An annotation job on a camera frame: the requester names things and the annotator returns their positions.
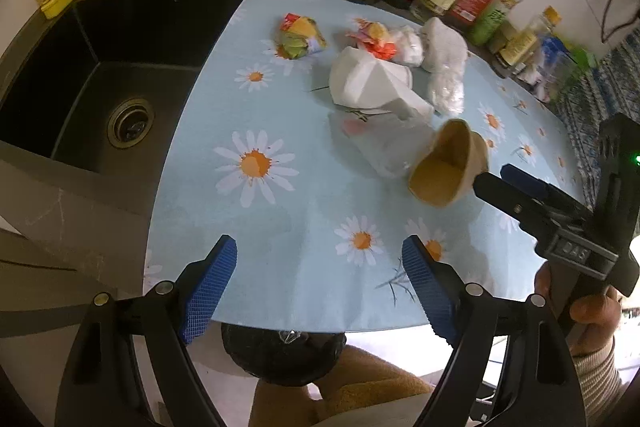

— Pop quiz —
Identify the clear bottle with blue label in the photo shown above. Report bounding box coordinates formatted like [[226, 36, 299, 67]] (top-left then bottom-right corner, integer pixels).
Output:
[[530, 34, 596, 102]]

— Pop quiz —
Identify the person's right forearm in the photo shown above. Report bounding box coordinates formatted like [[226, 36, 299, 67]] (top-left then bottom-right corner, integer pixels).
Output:
[[572, 336, 632, 423]]

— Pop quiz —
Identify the red orange wrapper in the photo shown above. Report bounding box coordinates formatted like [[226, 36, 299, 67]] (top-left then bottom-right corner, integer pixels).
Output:
[[345, 19, 398, 62]]

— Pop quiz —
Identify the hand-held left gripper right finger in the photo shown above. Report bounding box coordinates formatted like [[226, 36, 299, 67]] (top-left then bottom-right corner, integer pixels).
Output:
[[401, 234, 587, 427]]

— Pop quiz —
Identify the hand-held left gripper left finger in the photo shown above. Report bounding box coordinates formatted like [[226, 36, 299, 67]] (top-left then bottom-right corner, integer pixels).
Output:
[[54, 234, 238, 427]]

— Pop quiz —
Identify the yellow green crumpled wrapper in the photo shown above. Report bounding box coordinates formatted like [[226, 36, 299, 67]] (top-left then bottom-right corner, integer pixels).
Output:
[[274, 13, 328, 60]]

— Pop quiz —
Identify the small bottle with yellow label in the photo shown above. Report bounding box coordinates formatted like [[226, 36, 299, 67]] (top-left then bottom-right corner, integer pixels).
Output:
[[495, 6, 563, 68]]

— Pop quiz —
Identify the black trash bin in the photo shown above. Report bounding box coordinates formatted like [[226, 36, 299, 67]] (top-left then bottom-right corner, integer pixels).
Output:
[[220, 322, 348, 388]]

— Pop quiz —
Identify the bottle with green label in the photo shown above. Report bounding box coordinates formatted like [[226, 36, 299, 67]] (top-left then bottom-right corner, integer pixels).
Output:
[[467, 0, 533, 48]]

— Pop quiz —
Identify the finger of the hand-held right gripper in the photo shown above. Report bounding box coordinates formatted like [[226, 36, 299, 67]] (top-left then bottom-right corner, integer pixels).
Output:
[[500, 164, 593, 220], [472, 171, 566, 238]]

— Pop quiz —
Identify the daisy print table mat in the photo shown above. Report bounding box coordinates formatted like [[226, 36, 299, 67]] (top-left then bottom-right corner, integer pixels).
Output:
[[142, 0, 588, 333]]

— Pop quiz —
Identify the metal sink drain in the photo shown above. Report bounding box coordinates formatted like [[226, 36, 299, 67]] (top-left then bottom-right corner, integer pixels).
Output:
[[106, 97, 155, 148]]

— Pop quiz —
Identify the clear plastic bag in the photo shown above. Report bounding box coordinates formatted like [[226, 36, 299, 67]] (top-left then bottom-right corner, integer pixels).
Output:
[[327, 107, 436, 180]]

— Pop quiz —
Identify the person's leg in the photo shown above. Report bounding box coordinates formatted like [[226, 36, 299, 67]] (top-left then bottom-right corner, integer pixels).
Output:
[[250, 347, 436, 427]]

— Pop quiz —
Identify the black kitchen sink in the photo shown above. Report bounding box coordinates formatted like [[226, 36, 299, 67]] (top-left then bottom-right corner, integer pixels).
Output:
[[0, 0, 248, 178]]

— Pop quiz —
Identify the long crumpled white plastic bag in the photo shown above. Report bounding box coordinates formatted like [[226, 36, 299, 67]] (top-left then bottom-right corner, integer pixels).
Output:
[[421, 17, 470, 116]]

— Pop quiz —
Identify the person's right hand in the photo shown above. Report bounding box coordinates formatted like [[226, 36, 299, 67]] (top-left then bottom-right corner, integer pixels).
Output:
[[533, 261, 623, 358]]

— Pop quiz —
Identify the small white plastic bag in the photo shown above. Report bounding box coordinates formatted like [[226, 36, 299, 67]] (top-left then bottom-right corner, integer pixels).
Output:
[[392, 26, 426, 68]]

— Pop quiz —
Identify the brown paper cup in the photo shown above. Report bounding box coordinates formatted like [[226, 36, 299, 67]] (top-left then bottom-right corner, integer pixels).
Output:
[[407, 118, 490, 209]]

